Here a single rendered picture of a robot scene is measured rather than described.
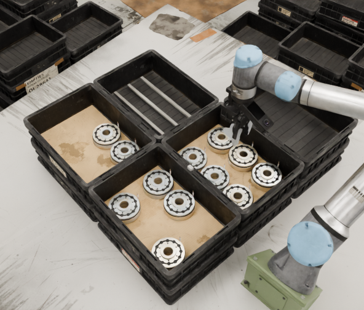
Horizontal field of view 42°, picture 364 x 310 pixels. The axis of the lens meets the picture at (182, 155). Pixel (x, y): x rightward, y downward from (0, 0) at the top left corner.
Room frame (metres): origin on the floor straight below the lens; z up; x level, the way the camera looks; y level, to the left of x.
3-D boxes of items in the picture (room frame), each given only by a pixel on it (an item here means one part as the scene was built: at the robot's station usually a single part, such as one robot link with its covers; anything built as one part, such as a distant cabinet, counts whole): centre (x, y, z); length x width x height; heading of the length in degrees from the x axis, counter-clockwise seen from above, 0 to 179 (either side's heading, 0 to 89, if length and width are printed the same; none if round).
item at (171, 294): (0.81, 0.06, 0.76); 0.40 x 0.30 x 0.12; 42
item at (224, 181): (0.97, -0.11, 0.86); 0.10 x 0.10 x 0.01
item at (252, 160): (1.06, -0.22, 0.86); 0.10 x 0.10 x 0.01
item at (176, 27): (2.02, 0.06, 0.71); 0.22 x 0.19 x 0.01; 50
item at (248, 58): (1.05, -0.18, 1.27); 0.09 x 0.08 x 0.11; 55
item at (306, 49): (2.15, -0.77, 0.31); 0.40 x 0.30 x 0.34; 49
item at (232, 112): (1.05, -0.18, 1.11); 0.09 x 0.08 x 0.12; 49
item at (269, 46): (2.41, -0.47, 0.26); 0.40 x 0.30 x 0.23; 50
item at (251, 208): (1.02, -0.17, 0.92); 0.40 x 0.30 x 0.02; 42
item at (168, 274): (0.81, 0.06, 0.92); 0.40 x 0.30 x 0.02; 42
